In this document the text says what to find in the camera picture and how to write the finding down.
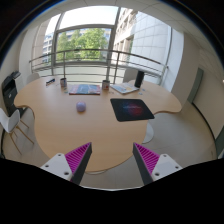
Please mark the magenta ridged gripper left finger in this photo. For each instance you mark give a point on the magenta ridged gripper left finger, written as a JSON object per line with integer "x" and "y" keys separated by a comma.
{"x": 70, "y": 166}

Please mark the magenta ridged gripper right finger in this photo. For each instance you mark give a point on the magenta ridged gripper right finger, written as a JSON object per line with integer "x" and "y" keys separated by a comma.
{"x": 153, "y": 166}

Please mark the lilac computer mouse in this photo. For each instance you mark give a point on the lilac computer mouse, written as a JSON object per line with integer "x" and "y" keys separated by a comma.
{"x": 81, "y": 106}

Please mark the black mouse pad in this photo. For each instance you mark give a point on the black mouse pad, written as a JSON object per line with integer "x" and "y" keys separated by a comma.
{"x": 130, "y": 110}

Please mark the light open booklet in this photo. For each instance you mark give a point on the light open booklet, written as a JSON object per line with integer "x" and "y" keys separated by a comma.
{"x": 124, "y": 88}

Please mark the white chair with wooden legs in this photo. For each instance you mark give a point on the white chair with wooden legs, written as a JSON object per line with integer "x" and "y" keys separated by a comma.
{"x": 11, "y": 123}

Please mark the dark printed mug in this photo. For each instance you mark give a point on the dark printed mug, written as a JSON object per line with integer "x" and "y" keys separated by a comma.
{"x": 63, "y": 82}

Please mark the white red mug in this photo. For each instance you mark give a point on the white red mug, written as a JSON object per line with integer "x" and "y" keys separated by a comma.
{"x": 105, "y": 84}

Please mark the small dark blue box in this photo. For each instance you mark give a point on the small dark blue box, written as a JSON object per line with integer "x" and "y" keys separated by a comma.
{"x": 50, "y": 81}

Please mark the grey chair behind table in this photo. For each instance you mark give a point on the grey chair behind table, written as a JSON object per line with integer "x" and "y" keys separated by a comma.
{"x": 130, "y": 74}

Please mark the black printer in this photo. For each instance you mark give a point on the black printer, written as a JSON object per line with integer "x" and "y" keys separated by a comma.
{"x": 11, "y": 85}

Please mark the metal balcony railing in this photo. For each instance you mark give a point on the metal balcony railing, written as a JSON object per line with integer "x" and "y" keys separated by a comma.
{"x": 94, "y": 65}

